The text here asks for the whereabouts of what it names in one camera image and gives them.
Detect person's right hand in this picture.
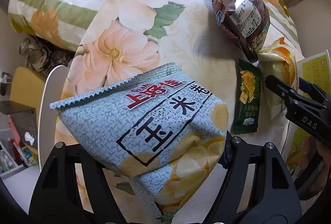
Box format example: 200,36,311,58
295,136,330,200

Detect brown chocolate snack bag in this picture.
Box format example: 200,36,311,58
211,0,270,63

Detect cream cake snack bag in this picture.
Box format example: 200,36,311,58
258,37,299,119

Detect blue-grey corn chips bag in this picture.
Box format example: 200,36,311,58
50,63,228,223

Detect yellow chair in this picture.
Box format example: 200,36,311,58
10,66,47,121

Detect green cardboard snack box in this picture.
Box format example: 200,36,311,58
280,49,331,180

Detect dark green cracker packet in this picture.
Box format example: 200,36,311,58
232,59,261,135

